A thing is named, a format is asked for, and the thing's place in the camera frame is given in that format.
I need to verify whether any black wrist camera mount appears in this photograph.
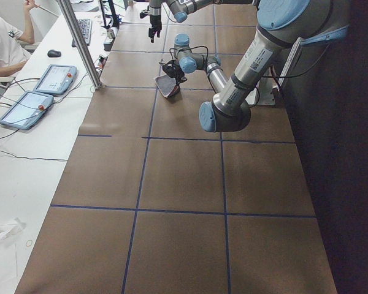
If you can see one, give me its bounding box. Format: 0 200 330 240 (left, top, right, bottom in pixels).
140 10 150 19

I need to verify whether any black keyboard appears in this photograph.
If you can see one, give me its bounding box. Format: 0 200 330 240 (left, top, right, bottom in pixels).
77 19 93 46

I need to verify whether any lower blue teach pendant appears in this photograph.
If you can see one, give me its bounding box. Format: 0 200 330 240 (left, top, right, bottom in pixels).
0 91 53 130

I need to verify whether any crumpled white tissue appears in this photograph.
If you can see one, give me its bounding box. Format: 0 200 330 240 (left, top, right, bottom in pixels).
0 217 26 240

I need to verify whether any white pillar with base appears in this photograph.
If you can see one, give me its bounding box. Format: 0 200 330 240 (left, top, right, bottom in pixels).
246 78 275 106

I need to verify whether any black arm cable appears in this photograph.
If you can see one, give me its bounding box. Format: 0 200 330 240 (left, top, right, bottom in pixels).
169 45 209 67

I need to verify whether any pink towel with white edge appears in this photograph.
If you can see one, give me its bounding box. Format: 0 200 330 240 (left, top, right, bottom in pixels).
155 74 180 98

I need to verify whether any person in white shirt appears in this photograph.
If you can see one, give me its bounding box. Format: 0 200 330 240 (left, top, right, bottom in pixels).
0 1 39 77

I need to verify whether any blue teach pendant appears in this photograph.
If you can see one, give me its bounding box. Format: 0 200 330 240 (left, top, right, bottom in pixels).
0 91 53 130
34 64 77 95

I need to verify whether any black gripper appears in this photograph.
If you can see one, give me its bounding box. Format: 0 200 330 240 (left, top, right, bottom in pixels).
148 15 161 42

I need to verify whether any small metal cup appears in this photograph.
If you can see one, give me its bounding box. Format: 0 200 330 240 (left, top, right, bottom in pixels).
107 29 115 39

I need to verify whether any aluminium frame post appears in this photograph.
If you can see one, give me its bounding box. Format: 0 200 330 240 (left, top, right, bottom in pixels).
57 0 102 90

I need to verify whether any black computer mouse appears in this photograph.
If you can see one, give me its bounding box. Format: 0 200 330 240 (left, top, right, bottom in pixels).
47 50 61 58

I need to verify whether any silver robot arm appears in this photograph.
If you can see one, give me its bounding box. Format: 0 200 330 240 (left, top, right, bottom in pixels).
142 0 223 43
174 1 351 132

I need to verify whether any upper blue teach pendant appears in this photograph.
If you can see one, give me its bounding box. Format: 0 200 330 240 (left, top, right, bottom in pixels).
34 64 77 95

